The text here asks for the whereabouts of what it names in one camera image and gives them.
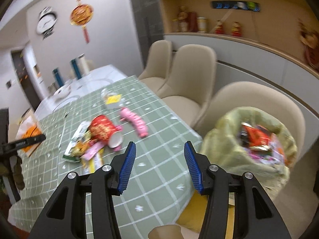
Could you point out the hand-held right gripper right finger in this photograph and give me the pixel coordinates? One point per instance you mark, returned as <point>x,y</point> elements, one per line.
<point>192,169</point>

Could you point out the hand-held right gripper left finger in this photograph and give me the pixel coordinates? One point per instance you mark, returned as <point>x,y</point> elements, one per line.
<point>128,169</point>

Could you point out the yellow bin liner bag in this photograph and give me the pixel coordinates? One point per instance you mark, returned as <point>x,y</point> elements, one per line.
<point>216,139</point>

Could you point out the red paper cup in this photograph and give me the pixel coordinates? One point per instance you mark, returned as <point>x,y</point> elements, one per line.
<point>102,129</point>

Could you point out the pile of snack wrappers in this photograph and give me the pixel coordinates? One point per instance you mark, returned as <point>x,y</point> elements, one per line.
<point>77,147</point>

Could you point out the purple snack wrapper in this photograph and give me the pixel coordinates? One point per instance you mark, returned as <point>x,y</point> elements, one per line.
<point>259,156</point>

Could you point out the red snack wrapper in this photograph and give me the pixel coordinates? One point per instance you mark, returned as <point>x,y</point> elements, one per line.
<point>254,135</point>

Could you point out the orange tissue pack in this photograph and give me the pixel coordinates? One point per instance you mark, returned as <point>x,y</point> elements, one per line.
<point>30,132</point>

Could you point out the green checked tablecloth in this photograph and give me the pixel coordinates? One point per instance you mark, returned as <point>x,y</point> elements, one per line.
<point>154,154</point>

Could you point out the pink snack packet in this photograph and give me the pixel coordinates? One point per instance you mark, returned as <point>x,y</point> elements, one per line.
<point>135,122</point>

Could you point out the yellow seat cushion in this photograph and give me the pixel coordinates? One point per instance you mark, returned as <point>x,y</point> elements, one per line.
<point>192,219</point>

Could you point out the steel cup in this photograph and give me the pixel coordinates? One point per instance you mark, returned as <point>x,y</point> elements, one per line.
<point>51,87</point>

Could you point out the dark brown door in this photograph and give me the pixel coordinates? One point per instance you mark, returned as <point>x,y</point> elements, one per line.
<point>27,79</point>

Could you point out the white bowl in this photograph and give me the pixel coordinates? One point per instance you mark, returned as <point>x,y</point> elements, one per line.
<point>62,92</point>

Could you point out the tan cardboard piece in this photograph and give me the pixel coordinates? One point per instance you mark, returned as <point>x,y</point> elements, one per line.
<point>164,232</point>

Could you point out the clear packet with yellow label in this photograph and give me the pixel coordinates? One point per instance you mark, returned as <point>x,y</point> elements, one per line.
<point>112,99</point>

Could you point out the short teal thermos bottle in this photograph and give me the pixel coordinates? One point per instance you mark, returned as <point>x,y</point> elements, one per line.
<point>58,77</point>

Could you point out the white round turntable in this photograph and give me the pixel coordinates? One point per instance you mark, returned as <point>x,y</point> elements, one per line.
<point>84,86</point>

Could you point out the tall teal thermos bottle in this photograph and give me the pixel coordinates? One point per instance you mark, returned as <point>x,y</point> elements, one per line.
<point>76,68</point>

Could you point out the white thermos bottle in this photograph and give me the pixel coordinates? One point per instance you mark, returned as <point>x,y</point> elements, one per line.
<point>83,63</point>

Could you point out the white low cabinet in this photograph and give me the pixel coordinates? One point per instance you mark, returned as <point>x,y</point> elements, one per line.
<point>249,62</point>

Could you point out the small red figurine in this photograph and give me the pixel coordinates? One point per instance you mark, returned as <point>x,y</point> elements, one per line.
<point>219,28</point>
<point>236,29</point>

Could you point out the white tumbler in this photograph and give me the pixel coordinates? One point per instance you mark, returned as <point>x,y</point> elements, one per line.
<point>201,25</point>

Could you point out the clear storage jar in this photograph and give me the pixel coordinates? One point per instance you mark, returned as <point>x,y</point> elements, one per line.
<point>176,25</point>

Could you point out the dark red bag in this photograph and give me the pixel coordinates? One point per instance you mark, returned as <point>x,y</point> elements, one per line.
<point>193,22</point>

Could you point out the flower vase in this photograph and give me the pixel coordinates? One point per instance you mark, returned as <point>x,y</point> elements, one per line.
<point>182,20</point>

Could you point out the black power strip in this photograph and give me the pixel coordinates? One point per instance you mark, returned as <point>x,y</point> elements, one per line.
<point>224,5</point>

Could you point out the white plug charger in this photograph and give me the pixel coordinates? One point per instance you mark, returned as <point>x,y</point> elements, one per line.
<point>241,5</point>

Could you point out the brown handbag with flowers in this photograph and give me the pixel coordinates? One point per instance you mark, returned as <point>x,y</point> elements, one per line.
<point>311,44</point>

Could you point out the green plug charger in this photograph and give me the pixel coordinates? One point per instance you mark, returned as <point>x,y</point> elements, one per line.
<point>251,6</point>

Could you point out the panda wall clock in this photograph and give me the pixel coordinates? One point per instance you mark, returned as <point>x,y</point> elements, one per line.
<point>46,22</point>

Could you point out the red gold wall ornament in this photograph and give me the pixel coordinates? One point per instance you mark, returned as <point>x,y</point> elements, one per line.
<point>82,13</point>

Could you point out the wooden wall shelf unit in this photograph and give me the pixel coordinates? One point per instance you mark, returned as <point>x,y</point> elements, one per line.
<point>274,25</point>

